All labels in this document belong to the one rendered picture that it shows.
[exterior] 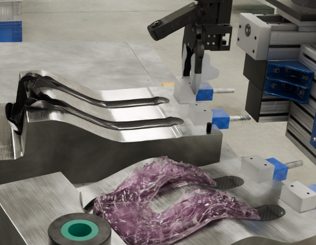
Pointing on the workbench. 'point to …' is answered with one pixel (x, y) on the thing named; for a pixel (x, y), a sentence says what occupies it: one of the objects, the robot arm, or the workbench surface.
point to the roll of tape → (79, 230)
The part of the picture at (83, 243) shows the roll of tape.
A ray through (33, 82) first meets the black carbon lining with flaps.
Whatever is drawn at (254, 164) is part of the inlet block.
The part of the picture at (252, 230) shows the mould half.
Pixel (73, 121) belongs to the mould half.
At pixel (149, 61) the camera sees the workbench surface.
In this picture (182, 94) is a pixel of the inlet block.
